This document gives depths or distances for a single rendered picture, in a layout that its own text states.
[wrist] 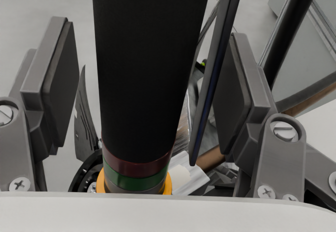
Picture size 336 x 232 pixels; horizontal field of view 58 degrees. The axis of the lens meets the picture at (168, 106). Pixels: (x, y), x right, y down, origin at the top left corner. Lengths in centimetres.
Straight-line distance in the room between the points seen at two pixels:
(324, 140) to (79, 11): 271
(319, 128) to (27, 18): 271
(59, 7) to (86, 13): 26
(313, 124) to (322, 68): 76
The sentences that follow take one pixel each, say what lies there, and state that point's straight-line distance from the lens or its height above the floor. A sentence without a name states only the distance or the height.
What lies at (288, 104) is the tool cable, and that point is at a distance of 27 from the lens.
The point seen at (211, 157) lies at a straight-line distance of 23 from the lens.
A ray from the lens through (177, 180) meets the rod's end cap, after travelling 21.
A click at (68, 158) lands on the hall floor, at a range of 189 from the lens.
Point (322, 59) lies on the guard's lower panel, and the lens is 133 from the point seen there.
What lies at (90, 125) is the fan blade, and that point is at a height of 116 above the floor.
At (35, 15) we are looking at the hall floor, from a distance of 303.
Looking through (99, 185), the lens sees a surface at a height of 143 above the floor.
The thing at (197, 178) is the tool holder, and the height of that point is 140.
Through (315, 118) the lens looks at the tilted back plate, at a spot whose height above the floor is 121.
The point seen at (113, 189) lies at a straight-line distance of 16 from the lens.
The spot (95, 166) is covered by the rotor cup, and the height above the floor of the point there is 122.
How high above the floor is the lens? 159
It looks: 48 degrees down
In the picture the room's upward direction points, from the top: 10 degrees clockwise
